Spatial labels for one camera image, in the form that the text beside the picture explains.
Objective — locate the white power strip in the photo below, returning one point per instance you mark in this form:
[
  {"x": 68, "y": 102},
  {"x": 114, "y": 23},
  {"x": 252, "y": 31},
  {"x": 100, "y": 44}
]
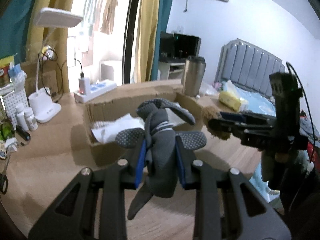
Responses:
[{"x": 96, "y": 90}]

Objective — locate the yellow red packet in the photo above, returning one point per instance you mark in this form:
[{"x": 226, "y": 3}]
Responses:
[{"x": 5, "y": 64}]

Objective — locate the white pill bottle small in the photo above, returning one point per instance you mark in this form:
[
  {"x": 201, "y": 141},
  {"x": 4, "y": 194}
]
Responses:
[{"x": 30, "y": 119}]

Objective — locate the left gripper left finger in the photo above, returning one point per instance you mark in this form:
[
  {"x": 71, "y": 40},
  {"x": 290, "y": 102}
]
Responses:
[{"x": 72, "y": 213}]

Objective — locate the white desk lamp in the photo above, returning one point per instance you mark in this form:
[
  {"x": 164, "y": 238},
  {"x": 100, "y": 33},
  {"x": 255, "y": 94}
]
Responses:
[{"x": 40, "y": 101}]

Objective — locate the brown fuzzy plush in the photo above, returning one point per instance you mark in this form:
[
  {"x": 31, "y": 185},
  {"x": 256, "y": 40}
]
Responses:
[{"x": 210, "y": 116}]

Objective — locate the brown cardboard box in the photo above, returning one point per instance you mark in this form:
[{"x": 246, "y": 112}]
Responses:
[{"x": 121, "y": 104}]

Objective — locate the grey dotted socks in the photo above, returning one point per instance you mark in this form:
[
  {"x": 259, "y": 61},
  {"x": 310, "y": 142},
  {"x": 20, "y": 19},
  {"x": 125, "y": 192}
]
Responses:
[{"x": 160, "y": 148}]

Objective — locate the steel travel tumbler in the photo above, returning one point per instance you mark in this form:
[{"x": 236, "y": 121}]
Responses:
[{"x": 194, "y": 69}]

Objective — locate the yellow tissue pack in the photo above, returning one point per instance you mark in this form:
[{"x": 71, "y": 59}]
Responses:
[{"x": 229, "y": 99}]

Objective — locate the white usb adapter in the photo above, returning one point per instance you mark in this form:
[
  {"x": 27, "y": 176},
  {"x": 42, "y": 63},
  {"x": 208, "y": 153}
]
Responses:
[{"x": 11, "y": 145}]

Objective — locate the black scissors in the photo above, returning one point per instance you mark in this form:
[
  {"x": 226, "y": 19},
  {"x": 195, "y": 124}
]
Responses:
[{"x": 4, "y": 179}]

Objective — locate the white tv stand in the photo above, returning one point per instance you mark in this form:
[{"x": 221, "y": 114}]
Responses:
[{"x": 168, "y": 71}]

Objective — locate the clear plastic bag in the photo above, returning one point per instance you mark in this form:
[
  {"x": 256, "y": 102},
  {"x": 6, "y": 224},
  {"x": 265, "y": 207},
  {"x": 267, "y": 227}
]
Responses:
[{"x": 207, "y": 90}]

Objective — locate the black monitor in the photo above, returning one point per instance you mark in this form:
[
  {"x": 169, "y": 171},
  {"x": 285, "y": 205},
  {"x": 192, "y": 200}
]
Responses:
[{"x": 178, "y": 46}]

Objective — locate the white perforated basket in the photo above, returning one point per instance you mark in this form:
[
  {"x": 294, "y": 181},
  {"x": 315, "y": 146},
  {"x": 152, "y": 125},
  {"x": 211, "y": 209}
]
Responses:
[{"x": 11, "y": 100}]

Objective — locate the black cylinder flashlight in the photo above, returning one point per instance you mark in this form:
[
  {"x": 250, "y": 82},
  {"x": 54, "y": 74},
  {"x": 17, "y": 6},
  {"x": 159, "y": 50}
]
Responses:
[{"x": 22, "y": 133}]

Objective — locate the white charger with black cable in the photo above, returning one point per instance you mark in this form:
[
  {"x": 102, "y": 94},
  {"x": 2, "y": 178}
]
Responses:
[{"x": 83, "y": 84}]

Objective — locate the yellow curtain right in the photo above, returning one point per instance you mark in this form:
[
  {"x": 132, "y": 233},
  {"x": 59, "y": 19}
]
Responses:
[{"x": 146, "y": 39}]

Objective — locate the grey padded headboard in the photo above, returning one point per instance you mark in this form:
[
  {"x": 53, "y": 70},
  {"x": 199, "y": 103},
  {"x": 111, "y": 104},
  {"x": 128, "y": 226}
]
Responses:
[{"x": 247, "y": 67}]

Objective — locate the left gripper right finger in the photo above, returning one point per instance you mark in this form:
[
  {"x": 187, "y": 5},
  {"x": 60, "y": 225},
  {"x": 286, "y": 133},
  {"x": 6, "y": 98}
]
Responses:
[{"x": 227, "y": 205}]

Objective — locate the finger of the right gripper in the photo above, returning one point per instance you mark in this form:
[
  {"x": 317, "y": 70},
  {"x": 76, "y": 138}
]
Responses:
[
  {"x": 241, "y": 129},
  {"x": 246, "y": 118}
]

